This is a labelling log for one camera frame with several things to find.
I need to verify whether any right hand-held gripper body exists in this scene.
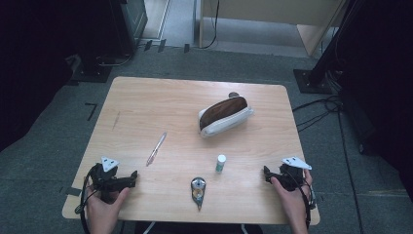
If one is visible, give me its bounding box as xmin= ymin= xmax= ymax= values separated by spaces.
xmin=276 ymin=156 xmax=313 ymax=193

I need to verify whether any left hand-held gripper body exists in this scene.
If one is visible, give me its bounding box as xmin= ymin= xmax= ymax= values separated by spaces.
xmin=87 ymin=156 xmax=132 ymax=205

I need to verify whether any clear pink pen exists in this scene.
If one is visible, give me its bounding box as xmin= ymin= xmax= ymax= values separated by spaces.
xmin=145 ymin=132 xmax=168 ymax=167

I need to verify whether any white glue stick green label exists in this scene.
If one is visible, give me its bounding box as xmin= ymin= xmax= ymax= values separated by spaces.
xmin=214 ymin=154 xmax=227 ymax=175

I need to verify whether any white pencil case brown lining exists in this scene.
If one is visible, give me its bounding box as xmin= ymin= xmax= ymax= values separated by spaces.
xmin=198 ymin=95 xmax=255 ymax=138

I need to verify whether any person's right hand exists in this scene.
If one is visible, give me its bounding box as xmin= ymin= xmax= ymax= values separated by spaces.
xmin=270 ymin=169 xmax=315 ymax=224

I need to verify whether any person's left hand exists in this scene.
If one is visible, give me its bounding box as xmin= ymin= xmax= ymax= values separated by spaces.
xmin=85 ymin=181 xmax=131 ymax=226

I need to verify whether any grey tape piece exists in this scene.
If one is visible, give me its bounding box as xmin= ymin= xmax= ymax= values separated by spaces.
xmin=65 ymin=186 xmax=83 ymax=198

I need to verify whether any black slanted stand with base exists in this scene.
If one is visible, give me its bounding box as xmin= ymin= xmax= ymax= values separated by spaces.
xmin=293 ymin=0 xmax=358 ymax=96

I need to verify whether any black flat stand base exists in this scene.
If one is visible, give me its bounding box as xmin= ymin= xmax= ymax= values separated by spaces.
xmin=71 ymin=55 xmax=113 ymax=84

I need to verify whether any black cabinet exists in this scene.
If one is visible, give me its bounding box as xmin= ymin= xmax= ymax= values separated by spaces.
xmin=77 ymin=0 xmax=149 ymax=66

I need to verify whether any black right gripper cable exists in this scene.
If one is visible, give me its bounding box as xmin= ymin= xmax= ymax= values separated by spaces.
xmin=291 ymin=175 xmax=317 ymax=228

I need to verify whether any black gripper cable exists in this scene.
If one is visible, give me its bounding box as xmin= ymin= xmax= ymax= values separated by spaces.
xmin=75 ymin=163 xmax=99 ymax=234
xmin=291 ymin=175 xmax=317 ymax=228

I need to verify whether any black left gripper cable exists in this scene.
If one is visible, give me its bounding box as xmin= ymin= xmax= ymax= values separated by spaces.
xmin=75 ymin=163 xmax=99 ymax=234

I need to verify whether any long black floor cable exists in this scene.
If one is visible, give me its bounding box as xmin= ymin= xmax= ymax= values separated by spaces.
xmin=336 ymin=109 xmax=365 ymax=234

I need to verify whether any black floor cables bundle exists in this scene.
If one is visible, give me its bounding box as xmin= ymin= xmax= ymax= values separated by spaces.
xmin=291 ymin=95 xmax=345 ymax=133

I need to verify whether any black hanging cable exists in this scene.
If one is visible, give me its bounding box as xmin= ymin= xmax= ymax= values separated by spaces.
xmin=199 ymin=0 xmax=220 ymax=50

